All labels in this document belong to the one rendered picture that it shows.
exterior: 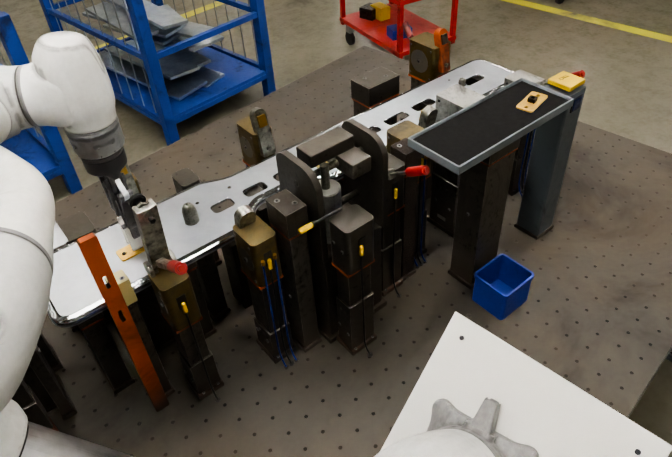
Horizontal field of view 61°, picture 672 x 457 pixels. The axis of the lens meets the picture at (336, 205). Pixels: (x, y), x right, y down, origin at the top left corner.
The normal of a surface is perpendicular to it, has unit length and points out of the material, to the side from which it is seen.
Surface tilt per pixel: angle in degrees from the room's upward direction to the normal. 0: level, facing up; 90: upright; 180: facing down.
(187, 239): 0
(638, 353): 0
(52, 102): 89
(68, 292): 0
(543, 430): 45
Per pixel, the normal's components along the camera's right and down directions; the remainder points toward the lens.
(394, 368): -0.05, -0.77
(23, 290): 0.89, -0.44
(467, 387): -0.53, -0.20
